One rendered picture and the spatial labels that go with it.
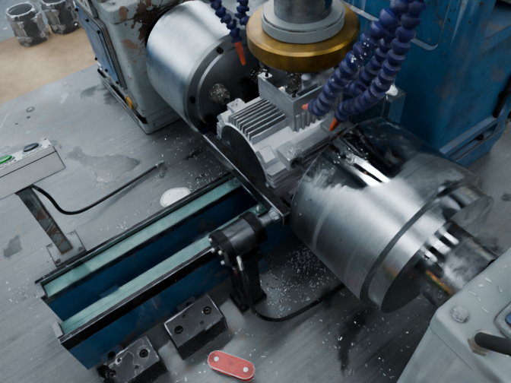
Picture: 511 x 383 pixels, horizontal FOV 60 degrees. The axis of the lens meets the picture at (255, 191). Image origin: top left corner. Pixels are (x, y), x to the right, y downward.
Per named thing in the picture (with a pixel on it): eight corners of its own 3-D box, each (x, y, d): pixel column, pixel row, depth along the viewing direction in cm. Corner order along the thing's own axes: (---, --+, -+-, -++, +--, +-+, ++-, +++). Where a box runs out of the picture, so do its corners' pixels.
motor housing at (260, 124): (293, 128, 102) (293, 55, 88) (352, 175, 92) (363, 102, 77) (221, 168, 96) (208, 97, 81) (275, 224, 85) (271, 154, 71)
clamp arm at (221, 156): (295, 219, 76) (215, 140, 90) (295, 208, 73) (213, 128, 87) (278, 229, 74) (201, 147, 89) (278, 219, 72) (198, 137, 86)
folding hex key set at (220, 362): (206, 368, 80) (204, 364, 79) (213, 351, 82) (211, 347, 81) (251, 384, 78) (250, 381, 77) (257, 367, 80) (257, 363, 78)
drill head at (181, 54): (213, 53, 125) (198, -39, 106) (294, 118, 105) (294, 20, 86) (133, 89, 117) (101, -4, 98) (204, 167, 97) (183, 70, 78)
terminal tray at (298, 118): (307, 80, 88) (308, 49, 83) (344, 107, 82) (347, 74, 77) (258, 106, 84) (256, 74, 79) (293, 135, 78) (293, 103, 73)
